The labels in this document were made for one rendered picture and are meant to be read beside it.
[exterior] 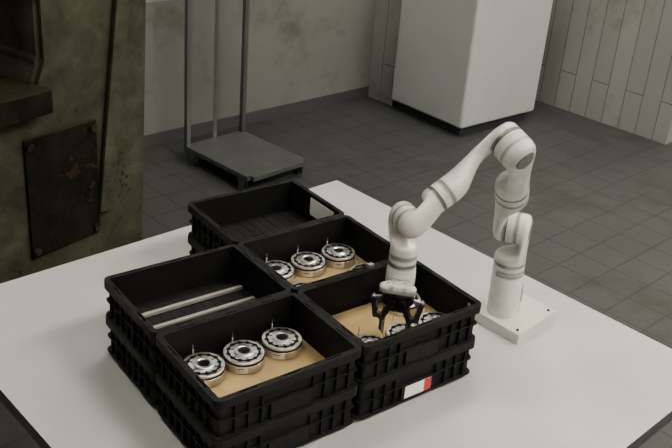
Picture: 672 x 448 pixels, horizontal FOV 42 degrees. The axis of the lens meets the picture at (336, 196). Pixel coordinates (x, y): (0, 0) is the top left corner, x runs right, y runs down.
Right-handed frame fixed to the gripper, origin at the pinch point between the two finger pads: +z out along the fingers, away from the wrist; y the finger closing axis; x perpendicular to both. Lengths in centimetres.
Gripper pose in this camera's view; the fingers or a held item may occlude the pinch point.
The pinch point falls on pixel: (394, 327)
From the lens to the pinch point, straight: 231.2
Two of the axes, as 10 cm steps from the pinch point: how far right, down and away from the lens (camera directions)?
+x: -1.7, 4.0, -9.0
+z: -0.8, 9.1, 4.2
